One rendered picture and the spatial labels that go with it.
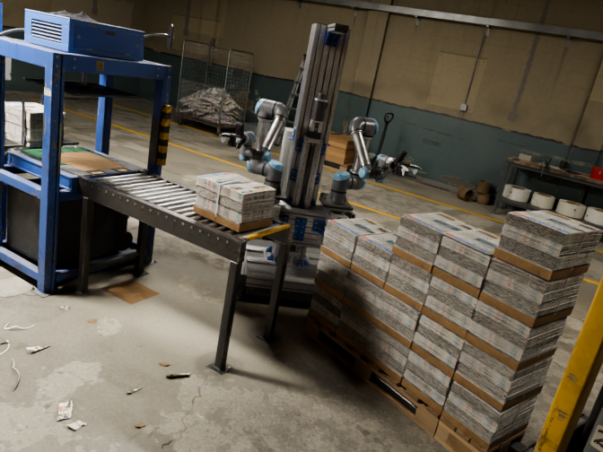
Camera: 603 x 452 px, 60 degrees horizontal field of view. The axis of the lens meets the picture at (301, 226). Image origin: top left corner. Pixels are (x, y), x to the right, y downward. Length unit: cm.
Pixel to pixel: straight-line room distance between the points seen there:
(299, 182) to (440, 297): 152
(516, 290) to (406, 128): 769
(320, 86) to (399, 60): 640
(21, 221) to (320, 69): 234
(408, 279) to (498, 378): 69
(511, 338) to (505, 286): 24
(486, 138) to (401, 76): 193
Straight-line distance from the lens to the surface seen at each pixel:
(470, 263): 272
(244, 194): 287
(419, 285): 293
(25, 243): 409
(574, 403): 239
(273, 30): 1157
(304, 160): 384
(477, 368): 280
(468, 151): 977
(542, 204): 906
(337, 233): 332
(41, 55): 354
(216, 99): 1066
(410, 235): 293
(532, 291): 257
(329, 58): 387
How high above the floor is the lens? 178
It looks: 18 degrees down
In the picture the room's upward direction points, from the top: 11 degrees clockwise
